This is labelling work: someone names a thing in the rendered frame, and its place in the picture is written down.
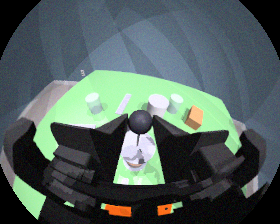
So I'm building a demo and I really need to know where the glass french press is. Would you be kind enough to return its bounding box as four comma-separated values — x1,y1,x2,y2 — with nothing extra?
121,109,156,172

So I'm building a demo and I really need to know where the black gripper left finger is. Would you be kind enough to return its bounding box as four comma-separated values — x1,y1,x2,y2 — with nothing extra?
50,113,128,183

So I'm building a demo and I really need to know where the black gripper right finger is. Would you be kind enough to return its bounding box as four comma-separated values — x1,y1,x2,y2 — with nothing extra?
153,115,229,184

